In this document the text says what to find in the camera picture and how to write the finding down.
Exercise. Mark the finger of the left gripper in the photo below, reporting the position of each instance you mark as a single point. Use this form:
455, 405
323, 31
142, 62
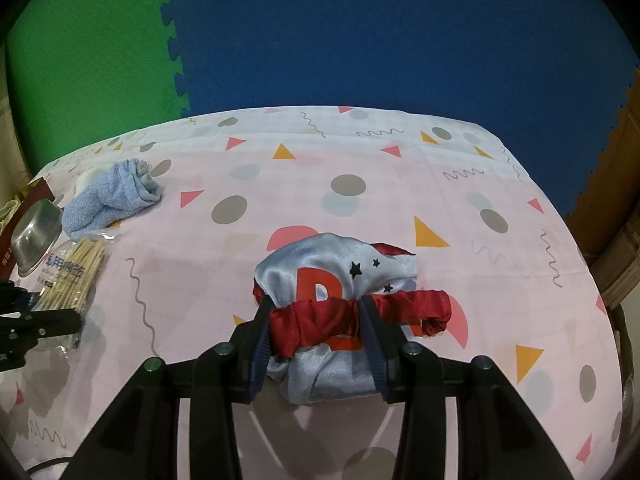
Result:
50, 323

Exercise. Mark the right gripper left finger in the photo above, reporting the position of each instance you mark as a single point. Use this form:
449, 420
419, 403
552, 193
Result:
260, 348

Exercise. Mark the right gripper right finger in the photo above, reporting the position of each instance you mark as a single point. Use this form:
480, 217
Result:
372, 333

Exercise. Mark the red silver satin pouch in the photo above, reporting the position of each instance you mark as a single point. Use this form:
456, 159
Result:
315, 283

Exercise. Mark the stainless steel bowl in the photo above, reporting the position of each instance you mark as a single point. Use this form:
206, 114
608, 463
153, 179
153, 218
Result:
35, 234

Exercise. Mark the gold red tin box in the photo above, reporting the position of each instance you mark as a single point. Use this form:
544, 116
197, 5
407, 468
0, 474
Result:
35, 191

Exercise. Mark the white folded sock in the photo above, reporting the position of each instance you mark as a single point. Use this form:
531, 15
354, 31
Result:
86, 178

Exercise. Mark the light blue towel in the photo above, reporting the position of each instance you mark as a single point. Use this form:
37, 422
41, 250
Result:
123, 190

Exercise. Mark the green foam mat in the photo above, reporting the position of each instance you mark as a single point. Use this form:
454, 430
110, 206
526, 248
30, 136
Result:
83, 71

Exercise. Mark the brown foam mat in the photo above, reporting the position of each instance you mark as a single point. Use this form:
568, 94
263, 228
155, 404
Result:
612, 189

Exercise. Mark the blue foam mat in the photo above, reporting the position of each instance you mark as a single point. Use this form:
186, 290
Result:
548, 77

